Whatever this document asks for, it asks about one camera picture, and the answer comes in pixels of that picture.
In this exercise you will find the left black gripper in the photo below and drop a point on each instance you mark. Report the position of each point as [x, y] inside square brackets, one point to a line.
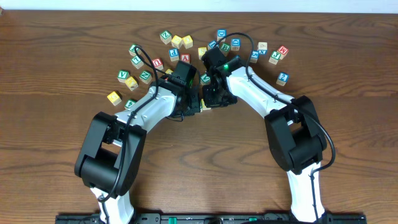
[193, 104]

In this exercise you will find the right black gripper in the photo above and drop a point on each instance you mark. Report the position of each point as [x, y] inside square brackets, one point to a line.
[210, 102]

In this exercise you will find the yellow O block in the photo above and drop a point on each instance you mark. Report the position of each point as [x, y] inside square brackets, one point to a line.
[203, 106]

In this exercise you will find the green B block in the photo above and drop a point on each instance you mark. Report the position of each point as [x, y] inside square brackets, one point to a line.
[225, 48]

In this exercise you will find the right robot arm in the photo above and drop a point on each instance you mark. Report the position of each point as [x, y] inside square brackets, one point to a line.
[295, 139]

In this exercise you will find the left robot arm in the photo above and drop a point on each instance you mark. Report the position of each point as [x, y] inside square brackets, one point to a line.
[109, 158]

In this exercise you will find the green V block centre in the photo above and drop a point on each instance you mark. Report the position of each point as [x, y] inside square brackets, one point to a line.
[205, 79]

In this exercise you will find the green v block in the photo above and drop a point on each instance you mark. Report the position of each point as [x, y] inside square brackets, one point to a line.
[123, 75]
[205, 79]

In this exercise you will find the yellow C block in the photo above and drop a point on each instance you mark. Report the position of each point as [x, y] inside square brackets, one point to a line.
[169, 71]

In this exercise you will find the red A block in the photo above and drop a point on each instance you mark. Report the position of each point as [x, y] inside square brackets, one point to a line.
[185, 58]

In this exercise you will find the yellow centre block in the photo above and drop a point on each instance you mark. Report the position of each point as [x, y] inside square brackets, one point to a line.
[201, 52]

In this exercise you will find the green N block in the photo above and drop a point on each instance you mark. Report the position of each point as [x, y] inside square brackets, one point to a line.
[146, 77]

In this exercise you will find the red U block left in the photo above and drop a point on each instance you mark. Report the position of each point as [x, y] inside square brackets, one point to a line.
[158, 64]

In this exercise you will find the blue P block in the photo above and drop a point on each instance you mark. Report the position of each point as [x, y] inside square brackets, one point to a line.
[174, 55]

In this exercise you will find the blue D block right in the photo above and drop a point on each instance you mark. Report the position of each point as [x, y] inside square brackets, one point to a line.
[235, 44]

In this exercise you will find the blue d block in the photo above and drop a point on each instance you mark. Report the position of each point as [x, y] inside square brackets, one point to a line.
[220, 35]
[235, 44]

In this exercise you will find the blue 5 block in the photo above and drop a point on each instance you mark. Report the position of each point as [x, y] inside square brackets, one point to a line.
[254, 57]

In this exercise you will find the green 4 block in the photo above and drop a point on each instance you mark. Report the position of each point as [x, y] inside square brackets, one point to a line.
[129, 104]

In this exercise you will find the yellow block top right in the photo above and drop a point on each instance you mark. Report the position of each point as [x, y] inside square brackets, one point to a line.
[187, 41]

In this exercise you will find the yellow K block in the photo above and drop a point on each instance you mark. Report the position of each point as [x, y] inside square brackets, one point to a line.
[131, 83]

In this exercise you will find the blue D block top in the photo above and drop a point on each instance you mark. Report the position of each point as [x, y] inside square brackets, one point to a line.
[220, 35]

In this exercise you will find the yellow S block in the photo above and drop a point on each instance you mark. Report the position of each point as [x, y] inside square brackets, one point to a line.
[176, 41]

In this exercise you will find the white X block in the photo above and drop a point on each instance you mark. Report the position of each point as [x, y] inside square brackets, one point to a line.
[262, 48]

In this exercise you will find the green 7 block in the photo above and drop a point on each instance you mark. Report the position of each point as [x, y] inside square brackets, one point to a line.
[137, 62]

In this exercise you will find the blue 2 block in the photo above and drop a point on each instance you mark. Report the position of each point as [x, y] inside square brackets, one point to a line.
[282, 79]

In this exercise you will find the green Z block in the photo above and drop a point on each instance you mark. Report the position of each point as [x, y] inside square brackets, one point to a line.
[166, 37]

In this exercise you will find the green J block right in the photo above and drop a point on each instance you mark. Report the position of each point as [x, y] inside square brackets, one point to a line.
[275, 57]

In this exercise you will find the green j block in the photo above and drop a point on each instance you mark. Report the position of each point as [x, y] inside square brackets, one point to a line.
[133, 50]
[275, 57]

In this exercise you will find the green V block left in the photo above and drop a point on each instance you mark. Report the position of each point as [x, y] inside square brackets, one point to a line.
[123, 75]

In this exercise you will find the yellow G block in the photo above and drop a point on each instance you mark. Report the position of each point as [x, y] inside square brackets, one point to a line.
[114, 98]

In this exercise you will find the green J block left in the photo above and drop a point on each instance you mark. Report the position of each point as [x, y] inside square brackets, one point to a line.
[133, 50]

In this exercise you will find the red M block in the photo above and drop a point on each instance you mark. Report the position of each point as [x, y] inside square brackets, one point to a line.
[283, 51]

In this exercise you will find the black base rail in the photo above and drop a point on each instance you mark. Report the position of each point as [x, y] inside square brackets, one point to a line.
[155, 218]

